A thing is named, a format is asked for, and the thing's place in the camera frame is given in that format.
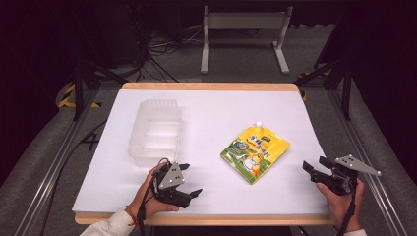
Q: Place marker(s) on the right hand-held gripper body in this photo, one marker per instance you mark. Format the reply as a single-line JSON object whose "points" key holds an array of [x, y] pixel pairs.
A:
{"points": [[344, 178]]}

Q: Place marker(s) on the white table cover sheet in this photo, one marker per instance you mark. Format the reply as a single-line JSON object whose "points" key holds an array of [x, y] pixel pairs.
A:
{"points": [[209, 183]]}

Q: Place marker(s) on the white metal stand frame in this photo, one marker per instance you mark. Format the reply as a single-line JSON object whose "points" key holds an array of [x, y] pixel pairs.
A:
{"points": [[246, 21]]}

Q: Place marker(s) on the person's right hand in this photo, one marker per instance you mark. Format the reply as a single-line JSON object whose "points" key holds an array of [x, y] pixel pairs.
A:
{"points": [[341, 205]]}

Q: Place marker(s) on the black tripod stand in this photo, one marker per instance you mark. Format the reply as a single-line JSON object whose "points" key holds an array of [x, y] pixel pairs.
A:
{"points": [[82, 85], [341, 82]]}

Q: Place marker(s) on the yellow green spouted pouch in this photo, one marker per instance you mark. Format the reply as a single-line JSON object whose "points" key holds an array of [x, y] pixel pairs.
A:
{"points": [[255, 154]]}

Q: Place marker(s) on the aluminium floor rail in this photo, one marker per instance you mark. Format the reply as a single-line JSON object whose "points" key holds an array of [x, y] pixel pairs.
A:
{"points": [[370, 170], [49, 177]]}

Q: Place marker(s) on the clear plastic container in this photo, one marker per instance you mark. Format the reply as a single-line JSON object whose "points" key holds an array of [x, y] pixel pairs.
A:
{"points": [[155, 132]]}

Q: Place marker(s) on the person's left hand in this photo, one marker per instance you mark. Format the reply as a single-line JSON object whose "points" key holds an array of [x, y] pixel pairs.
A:
{"points": [[147, 200]]}

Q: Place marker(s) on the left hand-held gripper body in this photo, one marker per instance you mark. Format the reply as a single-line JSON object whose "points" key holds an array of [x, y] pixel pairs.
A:
{"points": [[171, 178]]}

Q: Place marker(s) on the yellow black hazard tape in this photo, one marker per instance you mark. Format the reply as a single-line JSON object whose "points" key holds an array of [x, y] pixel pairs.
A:
{"points": [[67, 98]]}

